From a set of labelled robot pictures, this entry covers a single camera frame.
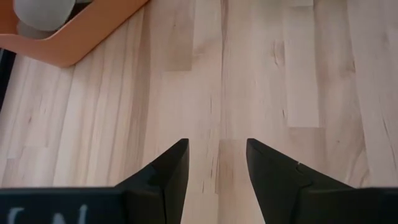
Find tan baseball cap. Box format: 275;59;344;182
12;0;77;32

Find orange plastic basket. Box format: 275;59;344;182
0;0;150;68

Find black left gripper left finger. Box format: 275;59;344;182
114;138;190;224

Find black table frame rails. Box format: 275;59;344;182
0;49;17;111

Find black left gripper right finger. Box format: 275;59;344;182
246;138;355;224

